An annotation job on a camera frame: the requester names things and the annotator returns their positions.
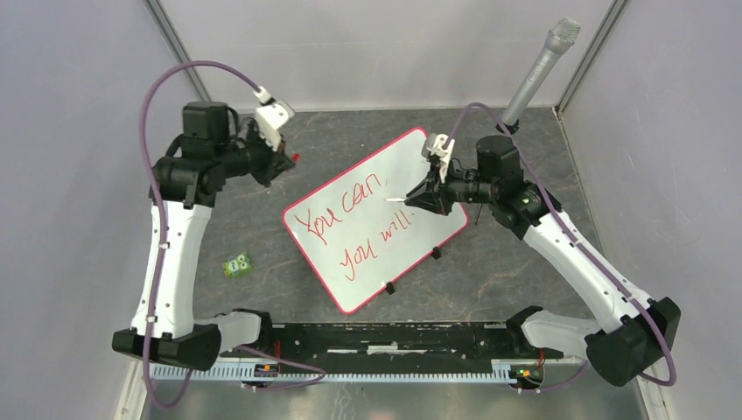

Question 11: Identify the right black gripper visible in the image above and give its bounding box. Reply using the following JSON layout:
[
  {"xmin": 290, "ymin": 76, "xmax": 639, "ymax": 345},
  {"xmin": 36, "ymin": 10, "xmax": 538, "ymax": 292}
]
[{"xmin": 406, "ymin": 157, "xmax": 498, "ymax": 216}]

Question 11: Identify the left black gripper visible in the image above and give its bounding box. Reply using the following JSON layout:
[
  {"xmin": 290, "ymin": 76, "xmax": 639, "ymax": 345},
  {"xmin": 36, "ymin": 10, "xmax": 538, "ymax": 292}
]
[{"xmin": 214, "ymin": 119, "xmax": 295, "ymax": 187}]

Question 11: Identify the white board with pink rim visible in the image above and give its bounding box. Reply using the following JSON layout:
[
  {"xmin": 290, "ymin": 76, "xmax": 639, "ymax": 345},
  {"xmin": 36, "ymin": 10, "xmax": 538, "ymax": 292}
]
[{"xmin": 282, "ymin": 128, "xmax": 469, "ymax": 314}]

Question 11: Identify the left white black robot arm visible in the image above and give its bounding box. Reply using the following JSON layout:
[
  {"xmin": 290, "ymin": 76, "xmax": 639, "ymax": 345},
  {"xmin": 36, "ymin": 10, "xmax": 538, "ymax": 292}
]
[{"xmin": 112, "ymin": 100, "xmax": 295, "ymax": 371}]

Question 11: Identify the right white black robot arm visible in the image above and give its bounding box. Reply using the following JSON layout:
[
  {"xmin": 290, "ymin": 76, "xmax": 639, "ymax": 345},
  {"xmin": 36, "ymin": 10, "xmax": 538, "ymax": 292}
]
[{"xmin": 403, "ymin": 134, "xmax": 681, "ymax": 387}]

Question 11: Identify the black microphone tripod stand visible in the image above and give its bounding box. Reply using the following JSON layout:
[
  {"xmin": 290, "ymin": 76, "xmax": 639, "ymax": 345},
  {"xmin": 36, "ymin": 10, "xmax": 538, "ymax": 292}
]
[{"xmin": 476, "ymin": 124, "xmax": 523, "ymax": 228}]

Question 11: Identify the small green eraser toy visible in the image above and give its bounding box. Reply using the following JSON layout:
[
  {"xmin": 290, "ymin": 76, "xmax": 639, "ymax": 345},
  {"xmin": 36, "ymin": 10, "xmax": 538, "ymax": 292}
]
[{"xmin": 222, "ymin": 252, "xmax": 253, "ymax": 277}]

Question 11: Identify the silver microphone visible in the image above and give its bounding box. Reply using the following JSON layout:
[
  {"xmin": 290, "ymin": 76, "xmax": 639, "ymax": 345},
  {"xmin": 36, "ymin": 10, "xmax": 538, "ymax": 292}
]
[{"xmin": 500, "ymin": 17, "xmax": 581, "ymax": 133}]

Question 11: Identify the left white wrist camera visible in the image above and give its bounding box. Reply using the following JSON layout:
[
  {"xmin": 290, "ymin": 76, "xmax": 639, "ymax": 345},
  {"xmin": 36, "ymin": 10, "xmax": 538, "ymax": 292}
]
[{"xmin": 254, "ymin": 100, "xmax": 295, "ymax": 151}]

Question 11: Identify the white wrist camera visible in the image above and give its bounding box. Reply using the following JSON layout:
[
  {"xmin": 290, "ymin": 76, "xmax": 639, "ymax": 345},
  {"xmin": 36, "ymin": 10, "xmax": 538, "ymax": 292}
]
[
  {"xmin": 254, "ymin": 100, "xmax": 295, "ymax": 151},
  {"xmin": 421, "ymin": 133, "xmax": 456, "ymax": 184}
]

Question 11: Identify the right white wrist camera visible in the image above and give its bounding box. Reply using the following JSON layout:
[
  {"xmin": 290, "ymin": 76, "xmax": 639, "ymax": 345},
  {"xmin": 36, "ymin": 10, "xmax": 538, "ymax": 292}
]
[{"xmin": 421, "ymin": 133, "xmax": 456, "ymax": 184}]

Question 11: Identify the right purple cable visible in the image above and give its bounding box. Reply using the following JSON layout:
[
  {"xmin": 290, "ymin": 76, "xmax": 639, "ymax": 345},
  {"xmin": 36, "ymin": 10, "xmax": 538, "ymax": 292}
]
[{"xmin": 443, "ymin": 102, "xmax": 677, "ymax": 394}]

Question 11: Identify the purple cable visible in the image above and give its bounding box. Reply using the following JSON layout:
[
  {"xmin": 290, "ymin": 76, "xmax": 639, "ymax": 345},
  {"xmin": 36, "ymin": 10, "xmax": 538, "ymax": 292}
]
[
  {"xmin": 443, "ymin": 102, "xmax": 677, "ymax": 394},
  {"xmin": 137, "ymin": 60, "xmax": 327, "ymax": 409}
]

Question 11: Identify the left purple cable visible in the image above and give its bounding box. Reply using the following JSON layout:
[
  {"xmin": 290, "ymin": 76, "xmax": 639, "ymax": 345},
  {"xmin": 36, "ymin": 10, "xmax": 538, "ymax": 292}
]
[{"xmin": 137, "ymin": 60, "xmax": 327, "ymax": 409}]

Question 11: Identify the white slotted cable duct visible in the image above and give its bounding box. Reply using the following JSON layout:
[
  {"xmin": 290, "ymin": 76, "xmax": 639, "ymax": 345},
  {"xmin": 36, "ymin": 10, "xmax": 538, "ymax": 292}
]
[{"xmin": 150, "ymin": 361, "xmax": 543, "ymax": 384}]

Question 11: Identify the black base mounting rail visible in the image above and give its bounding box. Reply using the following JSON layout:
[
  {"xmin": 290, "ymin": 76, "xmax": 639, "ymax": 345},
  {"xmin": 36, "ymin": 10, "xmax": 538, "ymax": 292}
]
[{"xmin": 252, "ymin": 322, "xmax": 563, "ymax": 375}]

